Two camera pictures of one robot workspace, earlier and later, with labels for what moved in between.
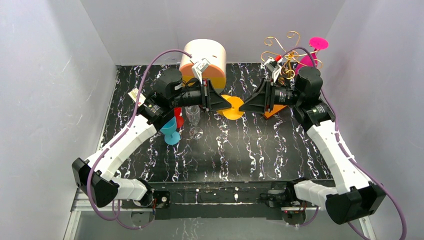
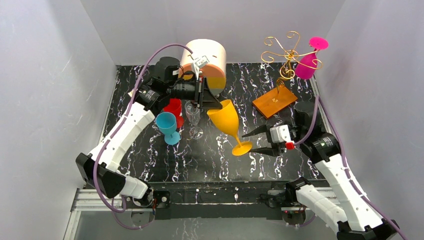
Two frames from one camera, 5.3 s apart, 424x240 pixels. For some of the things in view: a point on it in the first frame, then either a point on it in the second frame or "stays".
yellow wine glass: [233, 113] to [226, 119]
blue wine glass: [171, 136] stays
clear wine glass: [192, 113] stays
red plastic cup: [179, 120] stays
